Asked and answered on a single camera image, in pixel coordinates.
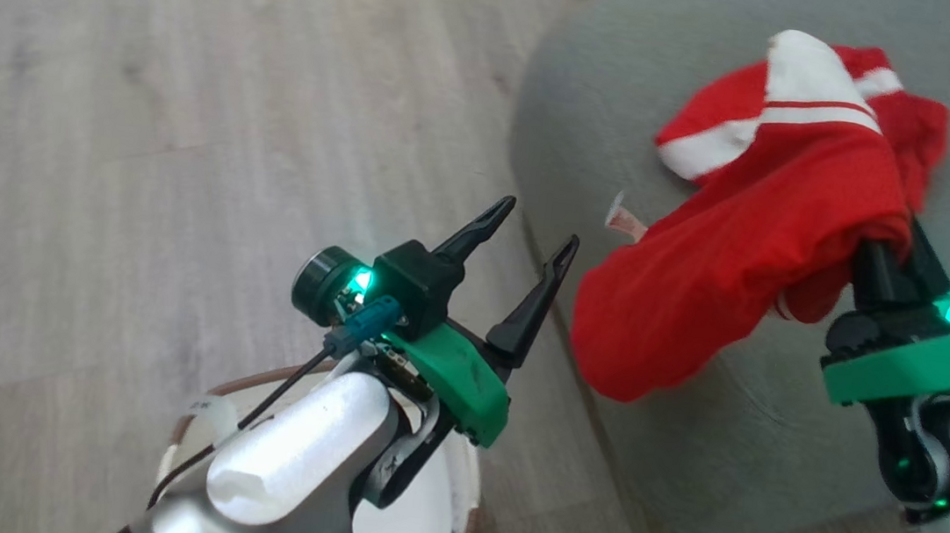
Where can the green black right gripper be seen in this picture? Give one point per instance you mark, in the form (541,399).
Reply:
(916,357)

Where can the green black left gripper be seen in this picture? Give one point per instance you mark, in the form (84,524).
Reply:
(463,380)

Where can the red and white shirt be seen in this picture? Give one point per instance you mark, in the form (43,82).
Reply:
(754,216)

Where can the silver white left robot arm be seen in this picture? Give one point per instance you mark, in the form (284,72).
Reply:
(297,451)

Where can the grey fabric sofa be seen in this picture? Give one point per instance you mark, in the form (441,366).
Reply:
(634,98)

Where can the white brown laundry basket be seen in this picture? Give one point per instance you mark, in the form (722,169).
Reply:
(421,526)

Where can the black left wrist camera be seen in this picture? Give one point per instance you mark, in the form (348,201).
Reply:
(416,282)

